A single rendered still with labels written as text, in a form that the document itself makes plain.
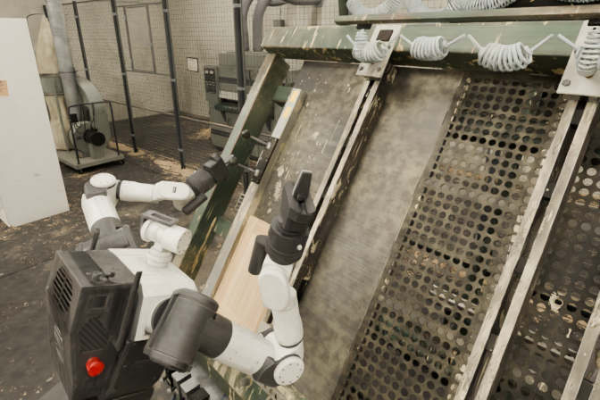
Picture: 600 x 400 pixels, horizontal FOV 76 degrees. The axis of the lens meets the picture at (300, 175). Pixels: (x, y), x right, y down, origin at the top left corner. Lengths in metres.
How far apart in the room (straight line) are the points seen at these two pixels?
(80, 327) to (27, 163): 4.02
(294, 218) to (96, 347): 0.52
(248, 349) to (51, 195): 4.27
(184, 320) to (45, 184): 4.23
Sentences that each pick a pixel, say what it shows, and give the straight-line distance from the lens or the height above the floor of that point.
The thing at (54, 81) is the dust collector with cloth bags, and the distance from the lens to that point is 6.88.
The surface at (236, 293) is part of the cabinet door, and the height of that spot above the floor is 0.99.
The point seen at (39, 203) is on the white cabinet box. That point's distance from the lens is 5.05.
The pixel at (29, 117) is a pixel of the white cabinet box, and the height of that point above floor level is 1.11.
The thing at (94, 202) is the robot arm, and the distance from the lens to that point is 1.38.
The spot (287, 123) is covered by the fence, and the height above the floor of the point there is 1.56.
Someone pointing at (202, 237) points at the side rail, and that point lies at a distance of 1.75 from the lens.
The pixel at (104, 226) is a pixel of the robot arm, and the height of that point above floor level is 1.37.
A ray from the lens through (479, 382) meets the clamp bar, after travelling 1.06.
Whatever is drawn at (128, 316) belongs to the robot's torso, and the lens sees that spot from 0.95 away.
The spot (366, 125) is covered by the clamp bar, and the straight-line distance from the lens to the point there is 1.31.
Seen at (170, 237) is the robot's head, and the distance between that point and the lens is 1.02.
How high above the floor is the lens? 1.90
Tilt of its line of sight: 20 degrees down
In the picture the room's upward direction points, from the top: straight up
